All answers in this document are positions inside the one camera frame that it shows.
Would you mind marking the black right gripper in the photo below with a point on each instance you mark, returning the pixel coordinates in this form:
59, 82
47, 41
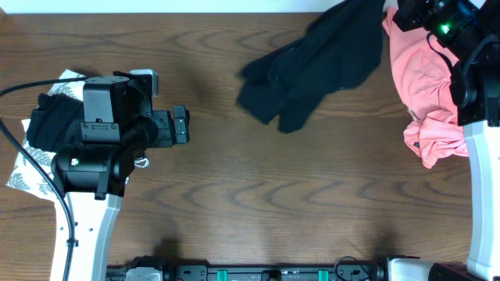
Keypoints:
411, 13

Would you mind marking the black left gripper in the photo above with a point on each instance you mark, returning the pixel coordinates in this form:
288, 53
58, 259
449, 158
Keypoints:
164, 136

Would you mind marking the black polo shirt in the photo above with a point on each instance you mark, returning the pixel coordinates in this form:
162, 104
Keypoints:
338, 51

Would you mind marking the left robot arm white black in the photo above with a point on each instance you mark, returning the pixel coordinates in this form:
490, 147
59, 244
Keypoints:
85, 226

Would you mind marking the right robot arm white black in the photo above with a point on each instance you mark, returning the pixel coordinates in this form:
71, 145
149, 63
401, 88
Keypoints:
471, 32

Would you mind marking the salmon pink shirt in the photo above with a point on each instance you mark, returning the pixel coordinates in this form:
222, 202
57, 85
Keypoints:
422, 79

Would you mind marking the folded black garment on bag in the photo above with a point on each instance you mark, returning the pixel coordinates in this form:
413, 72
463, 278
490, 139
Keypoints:
55, 123

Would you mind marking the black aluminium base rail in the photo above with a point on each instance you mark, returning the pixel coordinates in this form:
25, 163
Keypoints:
149, 268

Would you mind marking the white fern print drawstring bag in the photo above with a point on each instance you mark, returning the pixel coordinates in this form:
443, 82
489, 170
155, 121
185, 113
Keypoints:
27, 164

